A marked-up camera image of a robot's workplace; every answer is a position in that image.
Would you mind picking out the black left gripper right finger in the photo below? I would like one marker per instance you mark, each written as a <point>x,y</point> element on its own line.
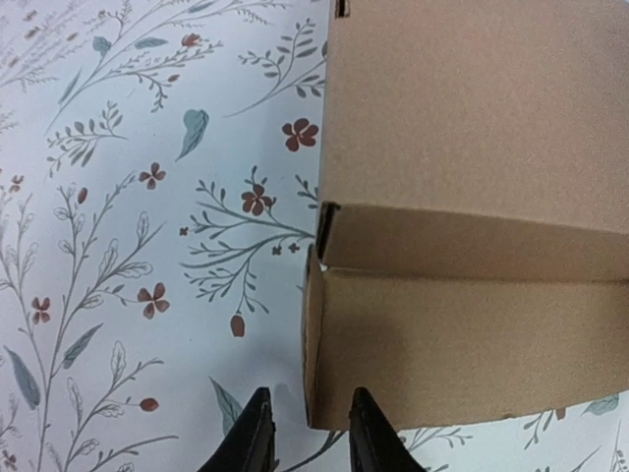
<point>374,444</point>

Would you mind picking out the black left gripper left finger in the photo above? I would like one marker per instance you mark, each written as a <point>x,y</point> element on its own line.
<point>250,444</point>

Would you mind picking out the brown cardboard box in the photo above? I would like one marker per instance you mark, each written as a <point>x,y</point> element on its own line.
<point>471,255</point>

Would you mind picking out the white floral table cloth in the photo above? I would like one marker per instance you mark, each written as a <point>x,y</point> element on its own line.
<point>160,165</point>

